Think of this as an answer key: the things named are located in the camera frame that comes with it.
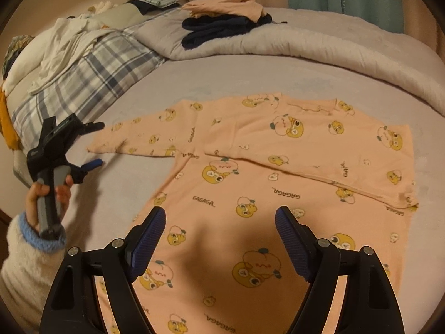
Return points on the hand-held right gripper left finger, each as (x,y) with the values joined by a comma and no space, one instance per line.
(149,247)

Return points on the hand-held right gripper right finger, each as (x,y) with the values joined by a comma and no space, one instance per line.
(292,247)

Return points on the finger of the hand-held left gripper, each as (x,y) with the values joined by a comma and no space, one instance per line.
(92,127)
(92,164)

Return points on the pink cartoon print pajama top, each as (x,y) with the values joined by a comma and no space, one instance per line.
(243,167)

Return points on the person's left forearm fleece sleeve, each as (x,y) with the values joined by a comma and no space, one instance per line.
(27,271)

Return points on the folded navy clothes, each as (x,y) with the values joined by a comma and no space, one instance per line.
(215,29)

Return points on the folded pink clothes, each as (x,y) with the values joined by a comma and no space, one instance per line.
(222,5)

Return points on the person's left hand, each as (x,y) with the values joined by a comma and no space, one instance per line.
(34,203)

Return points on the blue plaid duvet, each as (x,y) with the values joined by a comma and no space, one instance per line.
(90,73)

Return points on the mustard yellow cloth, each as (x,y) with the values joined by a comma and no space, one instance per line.
(8,121)

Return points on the white crumpled cloth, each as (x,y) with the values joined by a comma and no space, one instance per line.
(69,52)

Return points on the patterned green cloth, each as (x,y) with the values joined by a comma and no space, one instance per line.
(17,47)

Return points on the beige grey cloth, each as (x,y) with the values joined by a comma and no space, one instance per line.
(123,16)

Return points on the cream plush cloth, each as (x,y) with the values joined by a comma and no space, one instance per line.
(102,7)

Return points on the lavender bed sheet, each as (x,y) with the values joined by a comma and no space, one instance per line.
(208,76)

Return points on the dark navy cloth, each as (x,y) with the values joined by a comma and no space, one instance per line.
(139,8)

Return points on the grey rolled comforter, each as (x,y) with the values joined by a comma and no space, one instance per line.
(313,41)

